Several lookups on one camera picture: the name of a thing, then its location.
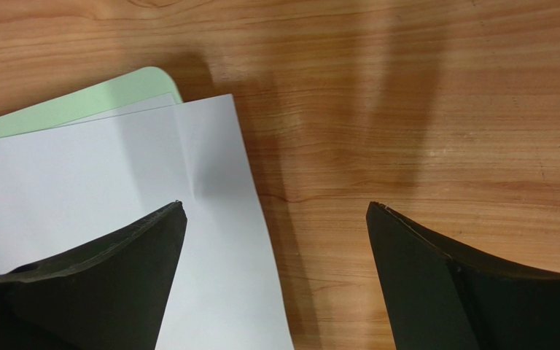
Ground printed white document sheet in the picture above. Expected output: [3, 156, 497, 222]
[58, 93, 183, 127]

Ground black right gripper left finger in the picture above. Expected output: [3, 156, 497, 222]
[0, 201, 187, 349]

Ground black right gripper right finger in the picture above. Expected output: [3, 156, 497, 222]
[366, 202, 560, 349]

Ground white paper sheet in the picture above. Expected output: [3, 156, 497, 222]
[0, 95, 293, 349]

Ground green clipboard folder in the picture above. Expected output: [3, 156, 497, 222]
[0, 66, 183, 138]

